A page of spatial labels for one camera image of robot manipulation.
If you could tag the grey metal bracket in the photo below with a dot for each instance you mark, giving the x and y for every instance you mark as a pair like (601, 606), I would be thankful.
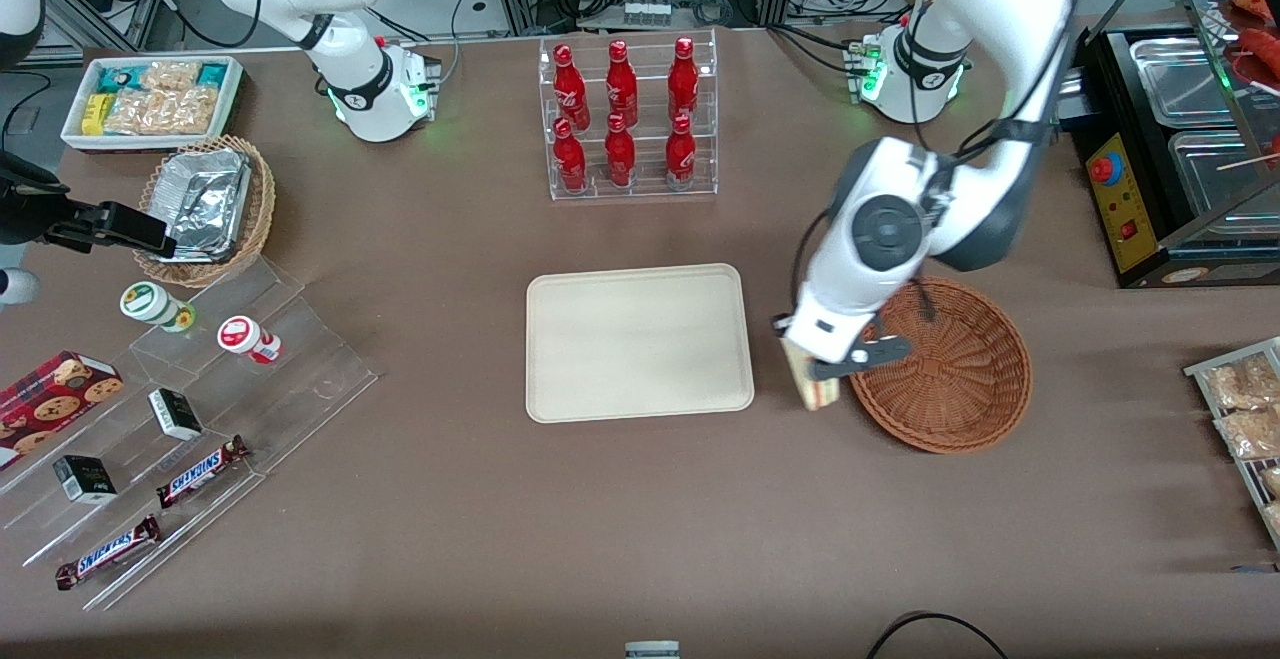
(652, 651)

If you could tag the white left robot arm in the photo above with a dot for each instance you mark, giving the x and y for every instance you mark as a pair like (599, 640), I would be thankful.
(1000, 9)

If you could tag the red cola bottle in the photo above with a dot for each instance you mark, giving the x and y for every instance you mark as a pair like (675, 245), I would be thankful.
(683, 84)
(570, 89)
(620, 157)
(681, 157)
(621, 87)
(570, 161)

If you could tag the clear bag of crackers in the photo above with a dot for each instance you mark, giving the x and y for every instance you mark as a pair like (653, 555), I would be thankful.
(135, 114)
(190, 111)
(170, 74)

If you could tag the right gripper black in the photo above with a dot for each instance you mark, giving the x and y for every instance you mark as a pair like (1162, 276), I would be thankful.
(22, 207)

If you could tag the green sunflower yogurt cup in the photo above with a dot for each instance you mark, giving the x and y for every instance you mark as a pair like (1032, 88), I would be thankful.
(148, 301)

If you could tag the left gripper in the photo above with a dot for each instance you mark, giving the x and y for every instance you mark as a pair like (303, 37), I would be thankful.
(777, 322)

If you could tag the black food warmer machine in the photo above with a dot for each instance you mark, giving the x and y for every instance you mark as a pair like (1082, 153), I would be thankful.
(1125, 209)

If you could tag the red strawberry yogurt cup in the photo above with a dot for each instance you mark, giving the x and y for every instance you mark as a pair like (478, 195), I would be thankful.
(240, 335)

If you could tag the teal snack pack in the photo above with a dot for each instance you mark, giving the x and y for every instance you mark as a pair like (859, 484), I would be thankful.
(213, 75)
(122, 79)

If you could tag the triangle sandwich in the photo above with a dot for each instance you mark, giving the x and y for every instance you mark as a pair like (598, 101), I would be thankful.
(815, 394)

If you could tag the clear acrylic bottle rack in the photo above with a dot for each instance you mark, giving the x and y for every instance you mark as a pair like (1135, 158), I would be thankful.
(705, 109)

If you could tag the black box with white label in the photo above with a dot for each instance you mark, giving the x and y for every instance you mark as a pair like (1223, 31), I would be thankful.
(175, 414)

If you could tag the white power strip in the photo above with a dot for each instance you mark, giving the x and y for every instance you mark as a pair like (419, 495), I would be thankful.
(647, 13)

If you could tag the light wicker basket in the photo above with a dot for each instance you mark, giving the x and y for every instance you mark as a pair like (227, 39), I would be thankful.
(262, 204)

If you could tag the Snickers chocolate bar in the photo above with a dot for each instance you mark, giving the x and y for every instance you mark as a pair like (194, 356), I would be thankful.
(108, 551)
(200, 471)

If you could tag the clear acrylic stepped stand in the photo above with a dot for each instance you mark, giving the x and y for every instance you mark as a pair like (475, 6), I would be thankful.
(300, 379)

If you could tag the red sausage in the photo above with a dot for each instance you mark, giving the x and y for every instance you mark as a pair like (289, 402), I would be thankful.
(1262, 47)
(1255, 1)

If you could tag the brown wicker basket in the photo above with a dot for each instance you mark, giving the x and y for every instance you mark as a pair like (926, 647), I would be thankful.
(940, 369)

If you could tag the clear bag of pastries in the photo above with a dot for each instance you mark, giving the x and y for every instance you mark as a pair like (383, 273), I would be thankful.
(1240, 384)
(1250, 432)
(1272, 481)

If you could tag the aluminium foil tray stack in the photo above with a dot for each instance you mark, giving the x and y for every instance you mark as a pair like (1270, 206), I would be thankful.
(205, 199)

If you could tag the steel food pan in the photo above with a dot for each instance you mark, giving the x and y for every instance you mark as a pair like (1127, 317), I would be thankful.
(1185, 84)
(1215, 184)

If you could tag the black box with gold lettering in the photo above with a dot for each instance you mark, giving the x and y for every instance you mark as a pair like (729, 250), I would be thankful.
(85, 479)

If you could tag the yellow snack pack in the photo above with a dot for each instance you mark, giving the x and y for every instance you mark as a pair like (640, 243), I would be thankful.
(95, 114)

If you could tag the white snack crate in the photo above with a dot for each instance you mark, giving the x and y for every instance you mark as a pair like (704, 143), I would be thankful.
(72, 139)

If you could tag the cream plastic tray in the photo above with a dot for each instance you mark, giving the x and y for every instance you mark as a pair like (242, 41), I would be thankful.
(640, 344)

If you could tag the red tartan cookie box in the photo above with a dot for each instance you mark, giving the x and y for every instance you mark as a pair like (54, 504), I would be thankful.
(50, 399)

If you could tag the grey metal snack rack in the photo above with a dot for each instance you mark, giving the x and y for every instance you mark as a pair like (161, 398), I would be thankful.
(1200, 371)

